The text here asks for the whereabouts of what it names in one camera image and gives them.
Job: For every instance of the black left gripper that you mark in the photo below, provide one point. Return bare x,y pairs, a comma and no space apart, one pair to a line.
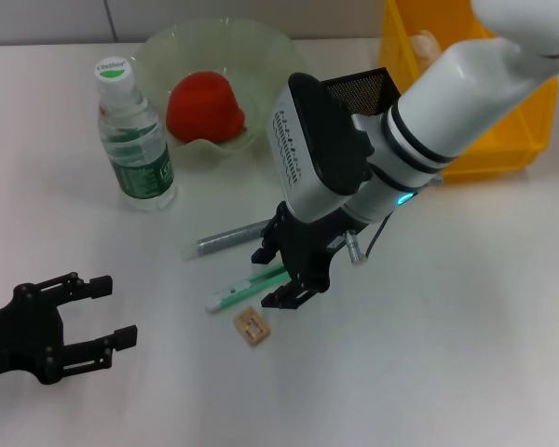
23,335

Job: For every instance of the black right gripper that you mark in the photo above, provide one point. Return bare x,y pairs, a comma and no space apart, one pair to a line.
312,251

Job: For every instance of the green utility knife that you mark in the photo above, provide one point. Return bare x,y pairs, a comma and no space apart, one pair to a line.
242,291

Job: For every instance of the small wooden pencil sharpener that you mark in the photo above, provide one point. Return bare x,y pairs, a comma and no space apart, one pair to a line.
252,327

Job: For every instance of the clear bottle with green label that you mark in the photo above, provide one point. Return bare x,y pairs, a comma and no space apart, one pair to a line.
140,163

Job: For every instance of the white paper ball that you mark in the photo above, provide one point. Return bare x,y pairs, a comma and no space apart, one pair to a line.
424,42

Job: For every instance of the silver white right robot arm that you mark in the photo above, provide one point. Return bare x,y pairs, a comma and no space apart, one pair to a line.
447,102

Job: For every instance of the grey marker pen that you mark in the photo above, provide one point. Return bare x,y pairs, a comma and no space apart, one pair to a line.
228,239

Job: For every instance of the black mesh pen holder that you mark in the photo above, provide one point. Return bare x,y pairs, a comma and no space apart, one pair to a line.
368,88

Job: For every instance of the green glass fruit plate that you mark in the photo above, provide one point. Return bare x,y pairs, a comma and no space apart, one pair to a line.
261,56

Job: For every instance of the yellow plastic bin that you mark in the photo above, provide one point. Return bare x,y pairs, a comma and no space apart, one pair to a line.
517,139

